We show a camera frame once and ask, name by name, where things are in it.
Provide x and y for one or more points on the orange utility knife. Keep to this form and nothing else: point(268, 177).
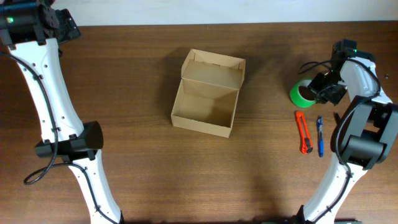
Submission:
point(306, 145)

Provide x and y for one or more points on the green tape roll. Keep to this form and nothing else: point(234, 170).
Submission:
point(297, 97)

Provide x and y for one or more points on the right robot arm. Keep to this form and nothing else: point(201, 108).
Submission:
point(363, 136)

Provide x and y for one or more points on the blue ballpoint pen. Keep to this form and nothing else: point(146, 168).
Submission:
point(320, 136)

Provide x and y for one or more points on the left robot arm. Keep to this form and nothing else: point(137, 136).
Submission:
point(32, 31)

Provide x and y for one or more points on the brown cardboard box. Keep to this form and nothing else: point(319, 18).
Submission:
point(208, 93)

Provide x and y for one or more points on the black white marker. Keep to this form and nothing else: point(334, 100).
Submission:
point(336, 118)

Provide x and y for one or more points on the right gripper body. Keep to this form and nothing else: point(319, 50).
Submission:
point(327, 88)

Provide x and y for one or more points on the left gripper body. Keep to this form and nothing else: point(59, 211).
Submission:
point(70, 29)

